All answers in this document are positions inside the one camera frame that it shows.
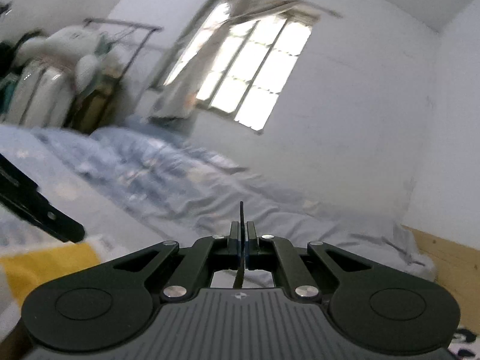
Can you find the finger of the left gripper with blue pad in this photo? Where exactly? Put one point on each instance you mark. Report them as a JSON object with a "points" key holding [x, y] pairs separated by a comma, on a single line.
{"points": [[21, 196]]}

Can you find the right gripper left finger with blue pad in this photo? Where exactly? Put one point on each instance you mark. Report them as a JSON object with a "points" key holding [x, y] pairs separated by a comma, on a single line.
{"points": [[196, 265]]}

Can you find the window with bars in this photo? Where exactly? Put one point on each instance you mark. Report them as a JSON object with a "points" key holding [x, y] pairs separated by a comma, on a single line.
{"points": [[240, 60]]}

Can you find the crumpled blue duvet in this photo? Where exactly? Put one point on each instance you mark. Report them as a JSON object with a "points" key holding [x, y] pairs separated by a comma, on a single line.
{"points": [[302, 219]]}

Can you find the wooden bed frame board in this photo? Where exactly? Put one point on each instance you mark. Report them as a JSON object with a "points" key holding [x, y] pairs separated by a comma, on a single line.
{"points": [[458, 272]]}

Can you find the white yellow plastic mailer bag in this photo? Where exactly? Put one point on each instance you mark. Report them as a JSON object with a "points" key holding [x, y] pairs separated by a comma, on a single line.
{"points": [[23, 268]]}

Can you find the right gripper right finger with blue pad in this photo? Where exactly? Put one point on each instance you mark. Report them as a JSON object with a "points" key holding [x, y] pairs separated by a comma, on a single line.
{"points": [[279, 257]]}

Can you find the black clothes rack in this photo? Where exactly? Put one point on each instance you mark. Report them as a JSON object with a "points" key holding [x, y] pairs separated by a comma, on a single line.
{"points": [[127, 36]]}

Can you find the patterned window curtain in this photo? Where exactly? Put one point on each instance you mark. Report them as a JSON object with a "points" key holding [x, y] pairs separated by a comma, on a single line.
{"points": [[210, 52]]}

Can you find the blue printed bed sheet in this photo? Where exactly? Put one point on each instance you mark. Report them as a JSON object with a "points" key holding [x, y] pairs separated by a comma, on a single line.
{"points": [[75, 202]]}

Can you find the panda print pillow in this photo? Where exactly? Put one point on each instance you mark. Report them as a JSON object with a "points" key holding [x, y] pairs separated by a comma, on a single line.
{"points": [[465, 344]]}

